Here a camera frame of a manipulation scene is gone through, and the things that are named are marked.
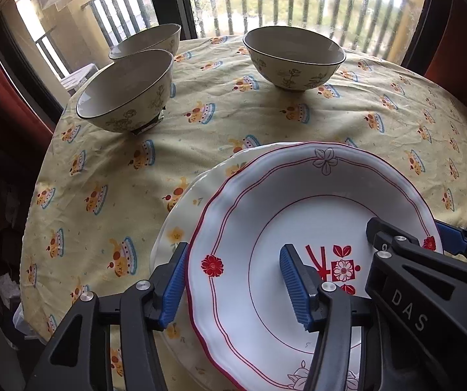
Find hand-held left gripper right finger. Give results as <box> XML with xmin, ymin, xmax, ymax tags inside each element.
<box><xmin>279</xmin><ymin>243</ymin><xmax>377</xmax><ymax>391</ymax></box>

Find white plastic chair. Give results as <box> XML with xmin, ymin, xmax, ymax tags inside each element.
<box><xmin>60</xmin><ymin>63</ymin><xmax>98</xmax><ymax>95</ymax></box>

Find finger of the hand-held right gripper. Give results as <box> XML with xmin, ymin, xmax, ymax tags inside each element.
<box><xmin>365</xmin><ymin>217</ymin><xmax>467</xmax><ymax>391</ymax></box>
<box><xmin>436</xmin><ymin>222</ymin><xmax>467</xmax><ymax>270</ymax></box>

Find yellow printed tablecloth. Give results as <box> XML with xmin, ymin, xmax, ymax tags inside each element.
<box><xmin>19</xmin><ymin>35</ymin><xmax>467</xmax><ymax>391</ymax></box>

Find small floral ceramic bowl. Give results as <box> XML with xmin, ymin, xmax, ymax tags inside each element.
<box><xmin>76</xmin><ymin>49</ymin><xmax>175</xmax><ymax>134</ymax></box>
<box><xmin>108</xmin><ymin>23</ymin><xmax>182</xmax><ymax>60</ymax></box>

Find balcony railing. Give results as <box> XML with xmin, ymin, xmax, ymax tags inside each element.
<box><xmin>81</xmin><ymin>0</ymin><xmax>414</xmax><ymax>56</ymax></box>

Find white plastic bag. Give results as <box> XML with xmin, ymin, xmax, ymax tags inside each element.
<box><xmin>0</xmin><ymin>273</ymin><xmax>40</xmax><ymax>340</ymax></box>

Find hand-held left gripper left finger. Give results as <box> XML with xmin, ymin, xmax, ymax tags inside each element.
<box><xmin>23</xmin><ymin>241</ymin><xmax>189</xmax><ymax>391</ymax></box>

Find black window frame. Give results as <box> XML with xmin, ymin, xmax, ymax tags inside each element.
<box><xmin>143</xmin><ymin>0</ymin><xmax>202</xmax><ymax>40</ymax></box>

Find large floral ceramic bowl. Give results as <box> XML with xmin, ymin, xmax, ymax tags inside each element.
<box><xmin>242</xmin><ymin>25</ymin><xmax>347</xmax><ymax>91</ymax></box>

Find white plate with red motif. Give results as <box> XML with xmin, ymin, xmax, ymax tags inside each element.
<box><xmin>187</xmin><ymin>142</ymin><xmax>443</xmax><ymax>391</ymax></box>

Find scalloped yellow floral plate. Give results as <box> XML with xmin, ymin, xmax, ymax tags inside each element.
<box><xmin>150</xmin><ymin>142</ymin><xmax>312</xmax><ymax>391</ymax></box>

